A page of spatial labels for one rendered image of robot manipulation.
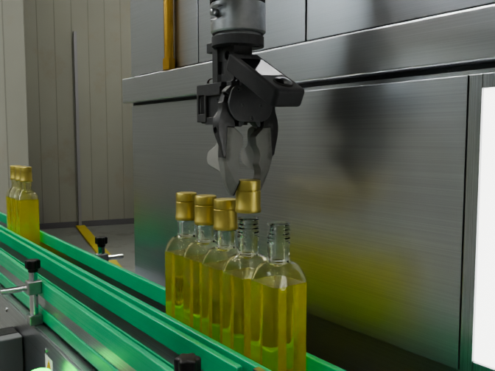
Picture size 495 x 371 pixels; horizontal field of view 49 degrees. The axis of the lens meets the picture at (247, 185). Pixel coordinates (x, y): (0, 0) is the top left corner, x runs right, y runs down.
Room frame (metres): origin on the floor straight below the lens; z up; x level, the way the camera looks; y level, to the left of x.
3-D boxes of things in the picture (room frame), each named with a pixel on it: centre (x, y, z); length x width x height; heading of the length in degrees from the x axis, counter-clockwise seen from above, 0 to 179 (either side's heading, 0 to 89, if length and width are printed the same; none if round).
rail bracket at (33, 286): (1.05, 0.44, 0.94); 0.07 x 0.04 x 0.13; 127
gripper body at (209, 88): (0.77, 0.02, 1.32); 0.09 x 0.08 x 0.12; 37
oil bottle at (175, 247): (0.88, 0.10, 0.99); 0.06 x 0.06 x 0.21; 38
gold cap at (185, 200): (0.88, 0.10, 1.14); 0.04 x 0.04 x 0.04
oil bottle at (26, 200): (1.64, 0.66, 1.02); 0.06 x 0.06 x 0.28; 37
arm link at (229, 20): (0.76, 0.02, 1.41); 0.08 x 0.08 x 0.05
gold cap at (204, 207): (0.84, 0.06, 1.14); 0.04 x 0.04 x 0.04
